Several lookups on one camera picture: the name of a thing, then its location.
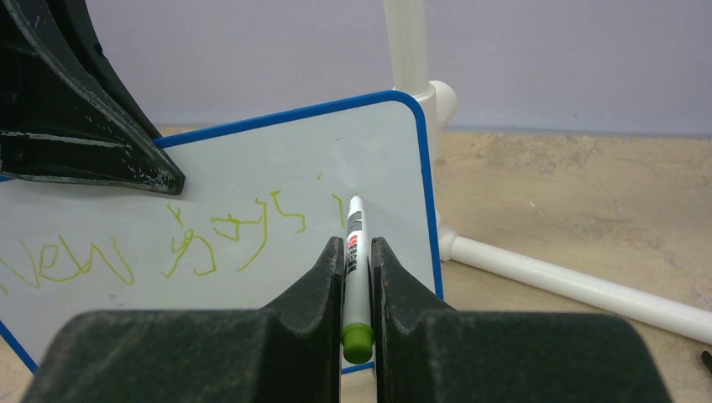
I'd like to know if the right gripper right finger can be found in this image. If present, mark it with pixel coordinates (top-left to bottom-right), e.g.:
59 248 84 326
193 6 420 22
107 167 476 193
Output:
371 238 671 402

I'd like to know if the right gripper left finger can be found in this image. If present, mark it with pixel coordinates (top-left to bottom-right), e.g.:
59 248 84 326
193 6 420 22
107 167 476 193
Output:
24 237 345 402

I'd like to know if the white pvc pipe frame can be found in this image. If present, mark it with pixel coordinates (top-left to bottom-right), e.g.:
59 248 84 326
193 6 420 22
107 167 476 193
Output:
382 0 712 346

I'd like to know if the white green whiteboard marker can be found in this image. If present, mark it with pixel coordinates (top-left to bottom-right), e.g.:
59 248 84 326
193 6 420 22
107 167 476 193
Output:
341 195 375 365

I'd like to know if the blue framed whiteboard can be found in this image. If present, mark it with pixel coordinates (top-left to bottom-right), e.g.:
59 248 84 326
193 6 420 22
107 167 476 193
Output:
1 91 442 369

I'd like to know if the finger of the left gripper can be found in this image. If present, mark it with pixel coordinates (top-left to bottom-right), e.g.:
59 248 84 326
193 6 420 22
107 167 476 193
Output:
1 0 186 196

